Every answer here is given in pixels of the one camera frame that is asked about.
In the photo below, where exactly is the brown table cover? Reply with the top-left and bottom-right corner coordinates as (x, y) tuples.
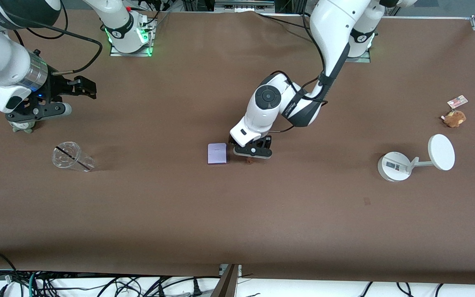
(0, 9), (475, 286)

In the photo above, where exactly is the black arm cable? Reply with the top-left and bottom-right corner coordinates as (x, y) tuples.
(268, 37), (351, 133)
(0, 0), (103, 76)

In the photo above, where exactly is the brown slanted post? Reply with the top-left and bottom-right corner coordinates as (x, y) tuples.
(210, 264), (240, 297)

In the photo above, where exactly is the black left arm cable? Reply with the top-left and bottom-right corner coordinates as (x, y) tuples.
(268, 37), (351, 133)

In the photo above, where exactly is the black straw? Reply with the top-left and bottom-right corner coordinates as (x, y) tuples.
(55, 146), (91, 170)

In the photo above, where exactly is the silver metal rail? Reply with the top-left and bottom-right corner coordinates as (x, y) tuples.
(215, 0), (275, 11)

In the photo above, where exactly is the green plush toy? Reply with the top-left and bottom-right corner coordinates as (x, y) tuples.
(12, 121), (35, 134)

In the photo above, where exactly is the clear plastic cup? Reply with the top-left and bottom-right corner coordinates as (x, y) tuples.
(52, 141), (96, 172)

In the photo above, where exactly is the white round stand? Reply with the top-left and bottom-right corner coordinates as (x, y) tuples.
(377, 134), (456, 182)

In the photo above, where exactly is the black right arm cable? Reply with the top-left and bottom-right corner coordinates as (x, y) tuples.
(0, 0), (103, 76)

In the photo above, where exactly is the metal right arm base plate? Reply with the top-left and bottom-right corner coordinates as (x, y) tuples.
(110, 17), (156, 57)

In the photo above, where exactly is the long black table cable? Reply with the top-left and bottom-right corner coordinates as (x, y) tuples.
(257, 12), (313, 28)

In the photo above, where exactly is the small lavender box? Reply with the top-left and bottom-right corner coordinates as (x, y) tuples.
(207, 143), (228, 165)

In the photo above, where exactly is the small pink tag card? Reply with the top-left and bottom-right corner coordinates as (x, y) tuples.
(447, 95), (468, 109)

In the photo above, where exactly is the silver metal bracket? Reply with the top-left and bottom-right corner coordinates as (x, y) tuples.
(219, 264), (243, 278)

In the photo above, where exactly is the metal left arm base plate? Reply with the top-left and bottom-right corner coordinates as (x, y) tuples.
(345, 45), (372, 63)

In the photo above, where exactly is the brown plush toy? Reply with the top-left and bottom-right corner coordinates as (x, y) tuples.
(441, 110), (467, 128)

